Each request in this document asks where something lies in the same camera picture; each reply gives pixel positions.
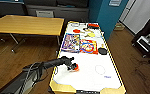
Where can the orange cup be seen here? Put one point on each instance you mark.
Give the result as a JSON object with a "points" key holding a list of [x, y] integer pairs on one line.
{"points": [[75, 68]]}

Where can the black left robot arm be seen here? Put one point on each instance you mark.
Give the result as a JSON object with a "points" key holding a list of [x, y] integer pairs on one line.
{"points": [[34, 71]]}

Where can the yellow white-topped game table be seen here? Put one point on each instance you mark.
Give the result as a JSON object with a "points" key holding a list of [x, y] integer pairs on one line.
{"points": [[87, 65]]}

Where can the black bowl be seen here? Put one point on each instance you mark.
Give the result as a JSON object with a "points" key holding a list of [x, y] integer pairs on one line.
{"points": [[102, 51]]}

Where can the red black game piece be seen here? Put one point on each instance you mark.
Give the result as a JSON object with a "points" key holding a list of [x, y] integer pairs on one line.
{"points": [[92, 25]]}

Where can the dark grey sofa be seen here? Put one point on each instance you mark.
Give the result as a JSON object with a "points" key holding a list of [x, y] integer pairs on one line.
{"points": [[62, 10]]}

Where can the yellow wooden table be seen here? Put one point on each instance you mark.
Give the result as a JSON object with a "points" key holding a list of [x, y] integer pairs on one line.
{"points": [[27, 25]]}

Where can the cardboard box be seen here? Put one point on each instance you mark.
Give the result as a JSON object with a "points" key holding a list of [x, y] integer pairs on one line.
{"points": [[119, 26]]}

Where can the black wheeled cart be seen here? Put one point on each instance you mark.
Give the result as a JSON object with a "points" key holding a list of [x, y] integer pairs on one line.
{"points": [[147, 45]]}

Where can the pale yellow wall sign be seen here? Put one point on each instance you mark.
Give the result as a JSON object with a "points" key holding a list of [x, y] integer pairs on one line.
{"points": [[115, 2]]}

